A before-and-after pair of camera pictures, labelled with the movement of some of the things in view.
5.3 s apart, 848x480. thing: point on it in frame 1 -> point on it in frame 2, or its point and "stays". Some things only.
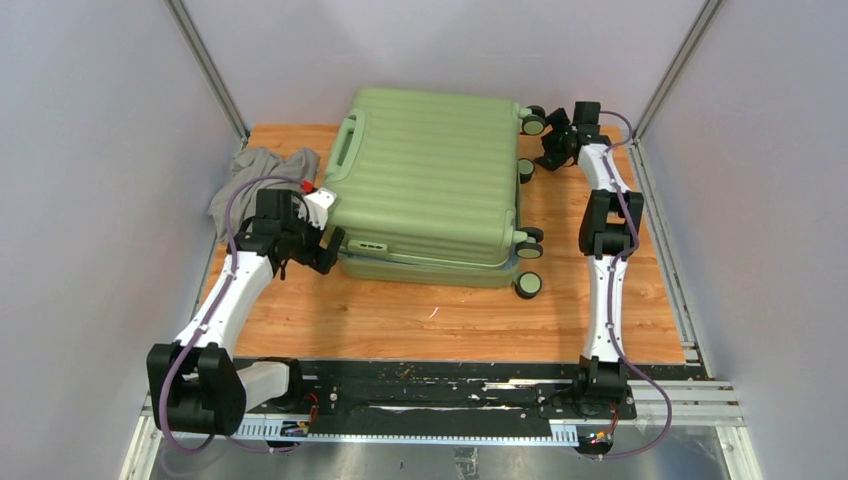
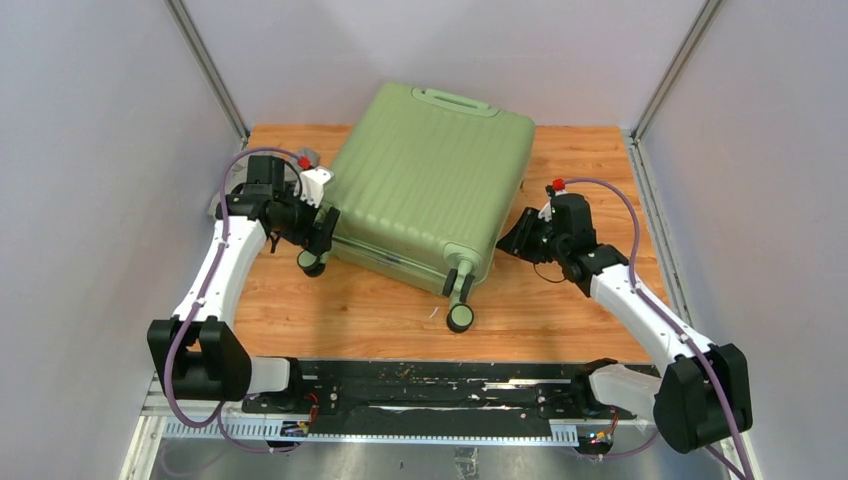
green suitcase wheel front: x=528 y=285 -> x=458 y=285
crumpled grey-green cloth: x=249 y=165 stays
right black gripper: x=553 y=159 -> x=516 y=242
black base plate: x=445 y=400 stays
